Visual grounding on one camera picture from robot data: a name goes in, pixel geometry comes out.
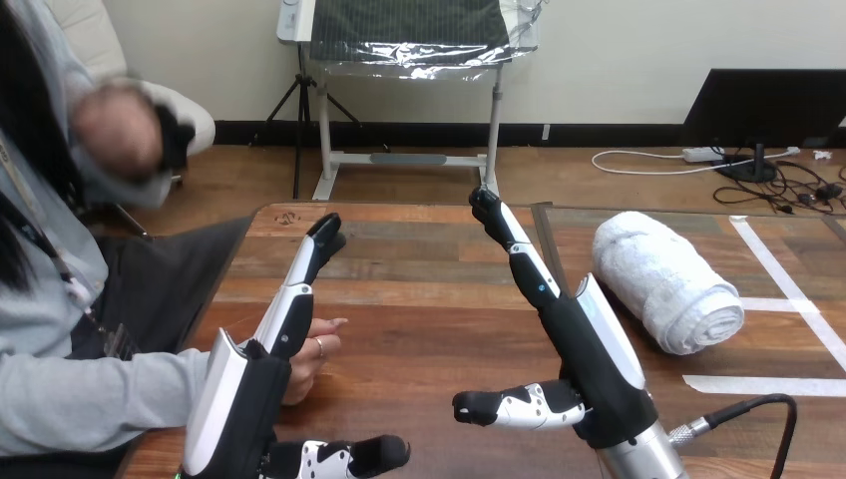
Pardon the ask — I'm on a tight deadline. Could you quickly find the person's hand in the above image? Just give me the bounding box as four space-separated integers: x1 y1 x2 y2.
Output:
282 316 349 406
71 80 165 181

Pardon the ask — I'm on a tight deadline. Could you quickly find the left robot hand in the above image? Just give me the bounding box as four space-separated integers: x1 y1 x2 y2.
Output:
177 213 412 479

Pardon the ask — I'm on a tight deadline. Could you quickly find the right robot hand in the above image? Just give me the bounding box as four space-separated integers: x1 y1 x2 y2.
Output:
452 186 659 451

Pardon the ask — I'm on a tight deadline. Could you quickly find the rolled white towel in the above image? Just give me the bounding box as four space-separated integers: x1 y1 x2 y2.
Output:
591 211 747 357

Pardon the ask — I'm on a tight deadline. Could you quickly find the person's body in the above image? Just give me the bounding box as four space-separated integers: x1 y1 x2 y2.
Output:
0 0 253 479

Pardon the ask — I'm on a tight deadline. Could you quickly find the white cushioned chair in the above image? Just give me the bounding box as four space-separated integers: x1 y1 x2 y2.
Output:
44 0 217 240

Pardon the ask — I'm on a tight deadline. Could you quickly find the black tripod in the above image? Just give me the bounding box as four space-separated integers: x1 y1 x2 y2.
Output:
249 42 392 201

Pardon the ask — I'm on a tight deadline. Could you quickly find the white power strip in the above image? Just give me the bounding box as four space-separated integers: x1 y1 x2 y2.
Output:
681 146 728 165

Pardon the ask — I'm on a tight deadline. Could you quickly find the dark screen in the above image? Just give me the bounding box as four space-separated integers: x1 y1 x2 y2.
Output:
678 68 846 185

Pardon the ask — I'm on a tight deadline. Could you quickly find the black cable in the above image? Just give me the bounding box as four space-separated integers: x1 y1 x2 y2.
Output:
667 393 798 479

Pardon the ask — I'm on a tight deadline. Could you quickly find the white cable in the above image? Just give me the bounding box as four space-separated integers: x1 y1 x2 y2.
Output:
591 146 802 178

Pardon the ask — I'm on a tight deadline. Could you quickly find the tangle of cables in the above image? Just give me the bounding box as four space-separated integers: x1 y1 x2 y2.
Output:
711 157 846 217

